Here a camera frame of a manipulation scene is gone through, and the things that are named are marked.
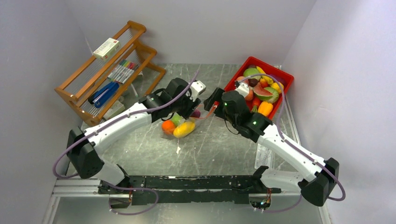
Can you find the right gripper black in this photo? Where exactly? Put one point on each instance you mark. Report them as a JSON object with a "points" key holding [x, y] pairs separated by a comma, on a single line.
{"points": [[215, 96]]}

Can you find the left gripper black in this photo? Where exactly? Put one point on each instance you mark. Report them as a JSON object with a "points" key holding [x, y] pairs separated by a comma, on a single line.
{"points": [[192, 105]]}

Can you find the green lime toy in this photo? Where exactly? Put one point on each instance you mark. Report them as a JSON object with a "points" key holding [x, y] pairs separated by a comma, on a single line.
{"points": [[177, 119]]}

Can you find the purple onion toy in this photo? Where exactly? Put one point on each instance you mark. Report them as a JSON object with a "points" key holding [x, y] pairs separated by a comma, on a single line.
{"points": [[196, 114]]}

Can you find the clear zip top bag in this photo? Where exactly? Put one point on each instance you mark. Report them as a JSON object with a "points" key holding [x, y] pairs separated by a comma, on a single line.
{"points": [[204, 115]]}

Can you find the yellow mango toy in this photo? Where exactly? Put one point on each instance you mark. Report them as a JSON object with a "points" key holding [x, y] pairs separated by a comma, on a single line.
{"points": [[184, 129]]}

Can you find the orange fruit toy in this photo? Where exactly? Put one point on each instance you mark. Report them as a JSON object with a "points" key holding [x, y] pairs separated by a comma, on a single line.
{"points": [[168, 127]]}

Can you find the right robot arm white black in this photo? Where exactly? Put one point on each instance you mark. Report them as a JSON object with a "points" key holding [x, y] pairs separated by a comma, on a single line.
{"points": [[319, 176]]}

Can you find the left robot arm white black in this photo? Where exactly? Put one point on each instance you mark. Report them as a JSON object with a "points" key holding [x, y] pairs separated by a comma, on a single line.
{"points": [[85, 147]]}

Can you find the red plastic food bin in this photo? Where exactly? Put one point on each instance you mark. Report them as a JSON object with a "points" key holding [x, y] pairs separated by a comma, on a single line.
{"points": [[275, 73]]}

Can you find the peach toy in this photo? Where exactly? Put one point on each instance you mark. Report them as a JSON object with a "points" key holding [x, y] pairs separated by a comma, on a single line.
{"points": [[250, 96]]}

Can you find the green cabbage toy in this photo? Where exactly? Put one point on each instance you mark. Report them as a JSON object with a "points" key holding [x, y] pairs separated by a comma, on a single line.
{"points": [[252, 71]]}

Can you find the orange bell pepper toy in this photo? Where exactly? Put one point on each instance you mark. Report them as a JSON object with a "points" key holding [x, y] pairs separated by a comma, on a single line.
{"points": [[265, 108]]}

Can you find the watermelon slice toy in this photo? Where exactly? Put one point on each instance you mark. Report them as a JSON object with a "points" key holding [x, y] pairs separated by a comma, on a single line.
{"points": [[267, 94]]}

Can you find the banana toy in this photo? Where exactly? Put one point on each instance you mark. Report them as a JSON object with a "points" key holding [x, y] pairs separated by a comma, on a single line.
{"points": [[264, 76]]}

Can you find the yellow bell pepper toy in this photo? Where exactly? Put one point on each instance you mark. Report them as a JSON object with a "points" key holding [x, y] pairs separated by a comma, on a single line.
{"points": [[278, 88]]}

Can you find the green box lower shelf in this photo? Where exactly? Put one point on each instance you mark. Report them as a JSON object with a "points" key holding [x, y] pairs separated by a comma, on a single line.
{"points": [[115, 109]]}

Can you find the bundle of coloured markers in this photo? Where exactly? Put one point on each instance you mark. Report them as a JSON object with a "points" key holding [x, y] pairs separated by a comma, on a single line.
{"points": [[122, 72]]}

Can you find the wooden shelf rack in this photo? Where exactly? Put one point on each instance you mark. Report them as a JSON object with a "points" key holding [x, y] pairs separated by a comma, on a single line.
{"points": [[92, 75]]}

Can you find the blue stapler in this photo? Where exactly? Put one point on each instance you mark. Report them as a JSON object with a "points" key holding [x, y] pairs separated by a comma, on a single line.
{"points": [[98, 98]]}

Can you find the white box on top shelf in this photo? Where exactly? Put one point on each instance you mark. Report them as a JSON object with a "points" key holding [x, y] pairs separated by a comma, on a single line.
{"points": [[107, 49]]}

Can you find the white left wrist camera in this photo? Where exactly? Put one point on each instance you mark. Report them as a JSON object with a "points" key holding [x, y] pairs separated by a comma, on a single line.
{"points": [[196, 89]]}

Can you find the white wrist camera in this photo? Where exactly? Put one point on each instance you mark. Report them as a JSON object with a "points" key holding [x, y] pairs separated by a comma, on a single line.
{"points": [[242, 88], [196, 89]]}

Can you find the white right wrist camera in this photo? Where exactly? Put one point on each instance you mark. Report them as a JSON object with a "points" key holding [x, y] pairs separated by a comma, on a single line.
{"points": [[242, 88]]}

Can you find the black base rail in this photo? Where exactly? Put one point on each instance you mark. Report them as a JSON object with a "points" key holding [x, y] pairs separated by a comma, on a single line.
{"points": [[143, 190]]}

